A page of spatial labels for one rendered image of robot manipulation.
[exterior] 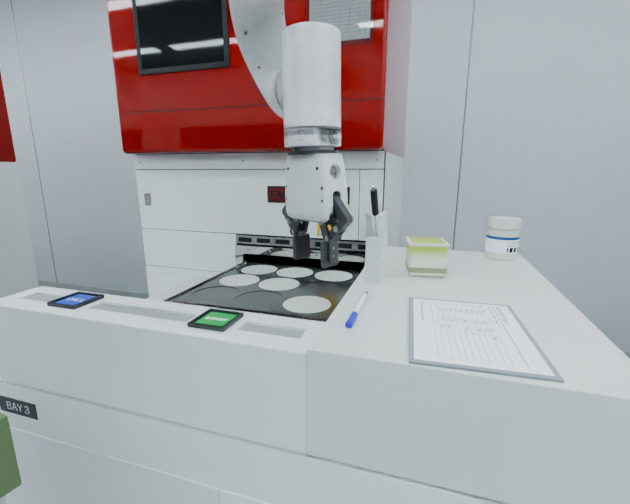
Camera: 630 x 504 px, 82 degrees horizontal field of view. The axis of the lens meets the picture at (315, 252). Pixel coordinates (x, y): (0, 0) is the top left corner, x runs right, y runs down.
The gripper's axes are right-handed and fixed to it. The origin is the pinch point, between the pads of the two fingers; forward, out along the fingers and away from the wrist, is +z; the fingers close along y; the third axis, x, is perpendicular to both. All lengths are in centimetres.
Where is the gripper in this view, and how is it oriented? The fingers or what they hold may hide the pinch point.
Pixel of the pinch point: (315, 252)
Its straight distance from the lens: 57.4
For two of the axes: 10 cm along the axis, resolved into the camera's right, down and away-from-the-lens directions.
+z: 0.2, 9.7, 2.4
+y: -6.6, -1.6, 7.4
